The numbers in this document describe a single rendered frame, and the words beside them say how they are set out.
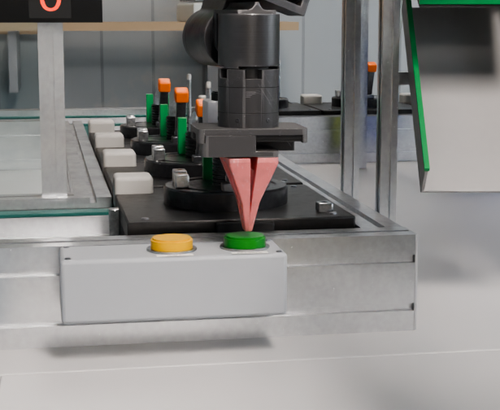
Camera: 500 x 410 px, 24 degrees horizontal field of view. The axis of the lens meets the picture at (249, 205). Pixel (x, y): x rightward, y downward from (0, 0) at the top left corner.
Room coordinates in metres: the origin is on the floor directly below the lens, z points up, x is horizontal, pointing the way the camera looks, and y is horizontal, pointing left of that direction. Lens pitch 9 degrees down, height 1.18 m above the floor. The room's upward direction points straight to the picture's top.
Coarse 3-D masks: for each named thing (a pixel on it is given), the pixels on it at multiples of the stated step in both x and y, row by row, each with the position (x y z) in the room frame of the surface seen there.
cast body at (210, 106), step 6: (216, 90) 1.33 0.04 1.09; (216, 96) 1.31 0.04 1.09; (204, 102) 1.33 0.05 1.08; (210, 102) 1.30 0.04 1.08; (216, 102) 1.30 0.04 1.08; (204, 108) 1.33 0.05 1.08; (210, 108) 1.30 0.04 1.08; (216, 108) 1.30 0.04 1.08; (204, 114) 1.33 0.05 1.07; (210, 114) 1.30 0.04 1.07; (216, 114) 1.30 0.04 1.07; (204, 120) 1.33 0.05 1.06; (210, 120) 1.30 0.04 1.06; (216, 120) 1.30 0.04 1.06
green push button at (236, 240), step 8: (232, 232) 1.12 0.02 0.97; (240, 232) 1.12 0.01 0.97; (248, 232) 1.12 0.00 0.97; (256, 232) 1.12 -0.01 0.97; (224, 240) 1.10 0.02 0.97; (232, 240) 1.09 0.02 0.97; (240, 240) 1.09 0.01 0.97; (248, 240) 1.09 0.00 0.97; (256, 240) 1.09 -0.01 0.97; (264, 240) 1.10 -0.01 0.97; (240, 248) 1.09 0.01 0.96; (248, 248) 1.09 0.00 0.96
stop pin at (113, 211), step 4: (112, 208) 1.30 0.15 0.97; (116, 208) 1.30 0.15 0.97; (112, 212) 1.30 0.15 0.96; (116, 212) 1.30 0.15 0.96; (112, 216) 1.30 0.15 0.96; (116, 216) 1.30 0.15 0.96; (112, 220) 1.30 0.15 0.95; (116, 220) 1.30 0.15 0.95; (112, 224) 1.30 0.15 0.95; (116, 224) 1.30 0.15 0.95; (112, 228) 1.30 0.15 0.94; (116, 228) 1.30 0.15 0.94; (112, 232) 1.30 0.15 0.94; (116, 232) 1.30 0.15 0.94
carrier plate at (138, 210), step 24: (288, 192) 1.39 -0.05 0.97; (312, 192) 1.39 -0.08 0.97; (120, 216) 1.29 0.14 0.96; (144, 216) 1.22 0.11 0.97; (168, 216) 1.22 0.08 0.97; (192, 216) 1.22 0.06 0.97; (216, 216) 1.22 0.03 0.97; (264, 216) 1.22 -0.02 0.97; (288, 216) 1.22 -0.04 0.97; (312, 216) 1.22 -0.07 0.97; (336, 216) 1.23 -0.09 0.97
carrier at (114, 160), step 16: (192, 144) 1.56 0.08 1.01; (112, 160) 1.63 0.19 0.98; (128, 160) 1.64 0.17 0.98; (144, 160) 1.56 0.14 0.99; (160, 160) 1.54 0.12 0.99; (176, 160) 1.54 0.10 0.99; (192, 160) 1.53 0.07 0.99; (112, 176) 1.54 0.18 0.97; (160, 176) 1.52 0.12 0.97; (192, 176) 1.51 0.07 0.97; (272, 176) 1.54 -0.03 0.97; (288, 176) 1.54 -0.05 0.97; (112, 192) 1.44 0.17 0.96
